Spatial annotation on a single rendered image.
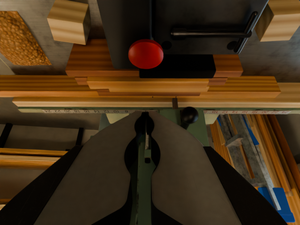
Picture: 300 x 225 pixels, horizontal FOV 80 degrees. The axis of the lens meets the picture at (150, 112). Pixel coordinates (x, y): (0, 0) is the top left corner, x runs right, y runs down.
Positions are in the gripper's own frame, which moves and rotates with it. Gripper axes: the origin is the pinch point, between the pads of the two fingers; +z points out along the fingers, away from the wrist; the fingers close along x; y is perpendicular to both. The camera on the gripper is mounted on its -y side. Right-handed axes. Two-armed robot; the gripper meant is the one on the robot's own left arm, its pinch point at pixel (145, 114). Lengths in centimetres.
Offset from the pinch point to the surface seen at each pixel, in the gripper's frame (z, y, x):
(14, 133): 195, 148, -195
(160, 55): 5.2, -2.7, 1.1
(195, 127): 10.6, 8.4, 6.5
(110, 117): 51, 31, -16
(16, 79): 23.0, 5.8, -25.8
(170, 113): 12.6, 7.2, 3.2
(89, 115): 191, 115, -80
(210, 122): 53, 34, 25
